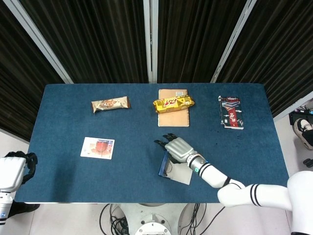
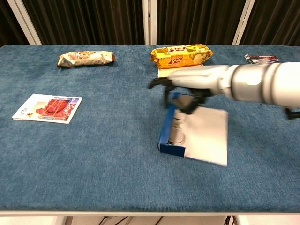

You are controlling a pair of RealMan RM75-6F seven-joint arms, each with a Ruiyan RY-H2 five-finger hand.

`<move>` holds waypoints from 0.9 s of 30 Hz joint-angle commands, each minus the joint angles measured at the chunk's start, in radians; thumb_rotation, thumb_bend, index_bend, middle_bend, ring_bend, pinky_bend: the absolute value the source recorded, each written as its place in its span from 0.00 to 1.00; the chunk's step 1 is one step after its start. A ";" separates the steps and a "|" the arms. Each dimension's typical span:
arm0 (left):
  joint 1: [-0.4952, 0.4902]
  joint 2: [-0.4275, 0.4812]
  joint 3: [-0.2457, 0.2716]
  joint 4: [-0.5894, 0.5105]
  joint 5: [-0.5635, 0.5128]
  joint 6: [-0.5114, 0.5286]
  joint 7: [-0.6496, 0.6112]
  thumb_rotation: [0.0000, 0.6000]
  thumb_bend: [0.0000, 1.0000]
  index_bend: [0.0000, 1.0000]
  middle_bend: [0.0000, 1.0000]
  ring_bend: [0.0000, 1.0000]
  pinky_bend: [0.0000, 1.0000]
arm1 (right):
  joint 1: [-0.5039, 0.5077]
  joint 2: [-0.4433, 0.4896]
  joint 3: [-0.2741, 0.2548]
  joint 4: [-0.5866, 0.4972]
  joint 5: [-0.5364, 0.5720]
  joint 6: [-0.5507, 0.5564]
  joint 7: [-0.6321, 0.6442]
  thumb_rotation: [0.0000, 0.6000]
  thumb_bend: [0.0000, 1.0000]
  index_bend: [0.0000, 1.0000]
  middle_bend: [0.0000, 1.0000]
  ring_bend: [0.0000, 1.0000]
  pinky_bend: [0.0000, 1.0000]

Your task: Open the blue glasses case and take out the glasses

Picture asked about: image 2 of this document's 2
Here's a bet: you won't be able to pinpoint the yellow snack packet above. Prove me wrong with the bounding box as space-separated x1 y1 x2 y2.
150 44 214 69

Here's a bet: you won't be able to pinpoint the blue velvet tablecloth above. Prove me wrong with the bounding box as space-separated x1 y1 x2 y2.
0 44 300 213

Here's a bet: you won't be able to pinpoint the dark pleated curtain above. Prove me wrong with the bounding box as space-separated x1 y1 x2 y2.
0 0 300 46

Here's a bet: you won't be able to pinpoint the beige brown snack packet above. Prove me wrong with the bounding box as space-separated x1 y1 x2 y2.
57 51 117 69

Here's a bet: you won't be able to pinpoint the upright white frame post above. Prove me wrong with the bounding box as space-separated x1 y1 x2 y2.
142 0 158 45

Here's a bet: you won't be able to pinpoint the blue printed cardboard box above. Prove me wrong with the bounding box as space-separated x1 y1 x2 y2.
157 92 229 167

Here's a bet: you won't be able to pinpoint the beige spiral notebook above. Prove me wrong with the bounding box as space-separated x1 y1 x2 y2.
157 67 180 78

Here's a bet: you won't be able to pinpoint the slanted white frame post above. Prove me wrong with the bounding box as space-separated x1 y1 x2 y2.
232 0 255 45
7 0 42 45

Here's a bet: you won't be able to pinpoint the white red picture booklet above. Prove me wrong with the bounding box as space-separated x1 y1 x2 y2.
12 93 83 125

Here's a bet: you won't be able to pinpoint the clear eyeglasses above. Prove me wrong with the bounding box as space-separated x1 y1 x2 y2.
169 110 188 145

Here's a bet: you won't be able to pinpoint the black red book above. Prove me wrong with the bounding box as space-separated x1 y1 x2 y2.
244 54 281 65

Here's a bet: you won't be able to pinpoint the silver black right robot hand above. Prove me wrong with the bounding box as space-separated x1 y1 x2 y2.
148 65 232 115

